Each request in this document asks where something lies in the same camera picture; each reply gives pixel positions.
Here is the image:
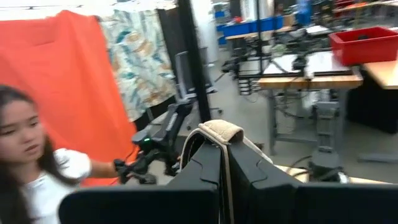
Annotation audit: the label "light wooden table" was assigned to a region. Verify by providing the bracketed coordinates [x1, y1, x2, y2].
[362, 60, 398, 90]

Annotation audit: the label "orange cloth backdrop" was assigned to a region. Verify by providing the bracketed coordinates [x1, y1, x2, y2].
[0, 9, 139, 187]

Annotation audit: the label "person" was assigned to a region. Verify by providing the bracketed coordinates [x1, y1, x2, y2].
[0, 84, 122, 224]

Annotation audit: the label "wooden workstation table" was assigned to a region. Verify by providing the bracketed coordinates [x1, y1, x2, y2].
[257, 49, 364, 156]

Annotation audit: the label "khaki shorts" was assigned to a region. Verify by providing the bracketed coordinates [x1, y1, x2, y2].
[179, 119, 312, 224]

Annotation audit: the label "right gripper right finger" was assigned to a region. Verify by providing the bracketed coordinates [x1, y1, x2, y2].
[228, 136, 398, 224]

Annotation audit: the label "leaf-patterned curtain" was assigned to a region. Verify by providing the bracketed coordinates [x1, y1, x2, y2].
[98, 8, 178, 123]

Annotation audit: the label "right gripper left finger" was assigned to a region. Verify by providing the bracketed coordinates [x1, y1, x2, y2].
[58, 140, 223, 224]

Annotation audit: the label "blue plastic bin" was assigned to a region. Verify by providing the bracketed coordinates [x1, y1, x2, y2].
[217, 15, 284, 45]

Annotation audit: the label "red plastic bin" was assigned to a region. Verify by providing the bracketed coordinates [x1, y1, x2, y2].
[328, 26, 398, 67]

